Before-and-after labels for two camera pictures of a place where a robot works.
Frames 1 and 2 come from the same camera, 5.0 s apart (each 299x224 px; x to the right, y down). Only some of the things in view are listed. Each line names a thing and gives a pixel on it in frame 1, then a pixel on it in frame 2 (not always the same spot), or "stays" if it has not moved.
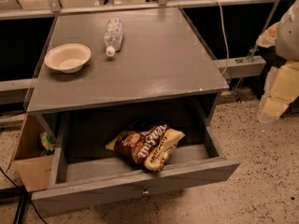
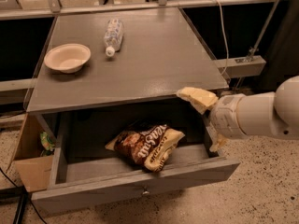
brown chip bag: x=149 y=146 stays
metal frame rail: x=51 y=4 stays
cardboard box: x=35 y=170 stays
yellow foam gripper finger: x=268 y=37 → x=226 y=120
